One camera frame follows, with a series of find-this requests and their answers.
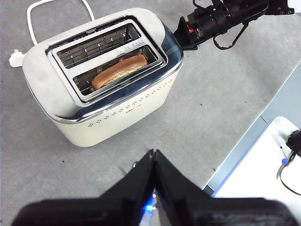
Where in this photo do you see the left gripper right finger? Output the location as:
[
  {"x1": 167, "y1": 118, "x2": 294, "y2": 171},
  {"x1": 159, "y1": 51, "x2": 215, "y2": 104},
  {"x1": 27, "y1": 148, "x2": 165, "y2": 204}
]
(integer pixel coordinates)
[{"x1": 153, "y1": 149, "x2": 295, "y2": 226}]

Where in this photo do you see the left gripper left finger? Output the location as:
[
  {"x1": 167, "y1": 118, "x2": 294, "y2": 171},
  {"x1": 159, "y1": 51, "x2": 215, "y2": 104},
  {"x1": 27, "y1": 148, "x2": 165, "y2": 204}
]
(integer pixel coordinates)
[{"x1": 10, "y1": 149, "x2": 156, "y2": 226}]

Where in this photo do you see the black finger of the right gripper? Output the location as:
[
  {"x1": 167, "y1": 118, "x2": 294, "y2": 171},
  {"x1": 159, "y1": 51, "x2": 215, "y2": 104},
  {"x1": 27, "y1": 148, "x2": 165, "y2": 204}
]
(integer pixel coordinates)
[{"x1": 173, "y1": 16, "x2": 198, "y2": 51}]

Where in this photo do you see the brown-crusted bread slice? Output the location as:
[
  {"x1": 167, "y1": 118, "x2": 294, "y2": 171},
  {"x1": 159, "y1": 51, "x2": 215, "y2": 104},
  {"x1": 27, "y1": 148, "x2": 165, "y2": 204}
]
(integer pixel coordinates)
[{"x1": 90, "y1": 55, "x2": 149, "y2": 91}]

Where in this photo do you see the cream two-slot toaster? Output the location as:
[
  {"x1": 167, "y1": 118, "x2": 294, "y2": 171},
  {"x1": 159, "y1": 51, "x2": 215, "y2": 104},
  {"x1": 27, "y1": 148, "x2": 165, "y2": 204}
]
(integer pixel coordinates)
[{"x1": 22, "y1": 8, "x2": 184, "y2": 148}]

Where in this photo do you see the white base platform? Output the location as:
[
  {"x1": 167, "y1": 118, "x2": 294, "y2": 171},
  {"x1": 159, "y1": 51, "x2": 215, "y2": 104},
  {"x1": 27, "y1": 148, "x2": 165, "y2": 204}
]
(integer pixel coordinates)
[{"x1": 211, "y1": 116, "x2": 301, "y2": 201}]

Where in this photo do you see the black plug connector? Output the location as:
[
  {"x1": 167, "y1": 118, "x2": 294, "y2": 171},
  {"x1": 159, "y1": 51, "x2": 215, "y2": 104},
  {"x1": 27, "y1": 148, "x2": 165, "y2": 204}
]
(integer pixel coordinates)
[{"x1": 286, "y1": 129, "x2": 301, "y2": 159}]

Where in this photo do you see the white power plug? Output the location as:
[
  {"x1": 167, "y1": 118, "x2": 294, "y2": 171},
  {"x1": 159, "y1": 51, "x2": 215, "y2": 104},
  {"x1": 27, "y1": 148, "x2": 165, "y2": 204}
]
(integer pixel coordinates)
[{"x1": 8, "y1": 49, "x2": 26, "y2": 68}]

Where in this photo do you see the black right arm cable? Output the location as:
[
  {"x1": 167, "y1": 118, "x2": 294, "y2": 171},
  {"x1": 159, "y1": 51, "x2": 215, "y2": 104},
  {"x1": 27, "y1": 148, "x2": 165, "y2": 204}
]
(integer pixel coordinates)
[{"x1": 213, "y1": 21, "x2": 250, "y2": 51}]

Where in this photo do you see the thin black cable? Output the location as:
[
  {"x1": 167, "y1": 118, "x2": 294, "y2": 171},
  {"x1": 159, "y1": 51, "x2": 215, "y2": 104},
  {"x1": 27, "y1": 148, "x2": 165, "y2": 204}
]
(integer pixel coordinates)
[{"x1": 277, "y1": 153, "x2": 301, "y2": 196}]

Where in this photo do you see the white toaster power cord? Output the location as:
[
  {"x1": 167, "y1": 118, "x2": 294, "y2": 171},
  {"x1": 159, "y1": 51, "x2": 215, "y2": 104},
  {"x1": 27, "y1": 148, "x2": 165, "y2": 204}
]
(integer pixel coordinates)
[{"x1": 26, "y1": 0, "x2": 96, "y2": 45}]

